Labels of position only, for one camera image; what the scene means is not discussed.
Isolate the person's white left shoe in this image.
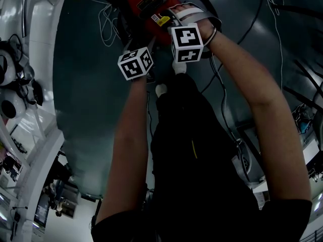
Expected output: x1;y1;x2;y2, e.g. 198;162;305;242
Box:
155;83;169;97

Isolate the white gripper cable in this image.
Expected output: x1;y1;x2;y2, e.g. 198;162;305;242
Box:
201;28;243;146

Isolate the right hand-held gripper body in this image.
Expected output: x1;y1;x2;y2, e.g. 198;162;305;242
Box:
165;2;223;64

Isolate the white round device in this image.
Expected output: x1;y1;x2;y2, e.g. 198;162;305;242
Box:
0;48;16;87
0;89;27;119

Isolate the white curved counter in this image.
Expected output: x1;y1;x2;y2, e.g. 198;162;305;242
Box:
0;0;74;242

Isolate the person's right forearm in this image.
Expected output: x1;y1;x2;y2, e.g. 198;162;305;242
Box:
208;30;312;204

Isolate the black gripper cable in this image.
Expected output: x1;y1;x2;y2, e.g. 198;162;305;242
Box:
145;91;154;137

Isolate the person's black clothing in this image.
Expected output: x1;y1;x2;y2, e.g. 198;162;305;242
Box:
90;73;313;242

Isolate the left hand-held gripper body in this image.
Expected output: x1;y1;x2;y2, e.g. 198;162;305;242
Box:
117;45;155;82

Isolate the long white extension cable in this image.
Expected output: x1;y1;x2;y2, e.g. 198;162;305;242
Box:
257;0;285;90

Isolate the red-topped vacuum cleaner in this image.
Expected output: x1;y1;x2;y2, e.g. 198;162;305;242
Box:
126;0;183;46

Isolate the person's right hand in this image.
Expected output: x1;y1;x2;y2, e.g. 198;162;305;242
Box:
171;4;217;43

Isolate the black vacuum hose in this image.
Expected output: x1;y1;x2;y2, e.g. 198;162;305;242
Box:
104;0;223;60

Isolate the white power cord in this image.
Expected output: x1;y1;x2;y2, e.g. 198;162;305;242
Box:
87;0;122;47

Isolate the person's left forearm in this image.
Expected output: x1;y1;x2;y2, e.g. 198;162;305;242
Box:
97;77;149;223

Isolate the black floor cable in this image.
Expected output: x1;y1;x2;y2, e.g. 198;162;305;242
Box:
200;0;268;94

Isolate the grey metal wand tube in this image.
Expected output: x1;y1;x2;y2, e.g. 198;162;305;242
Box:
21;0;28;38

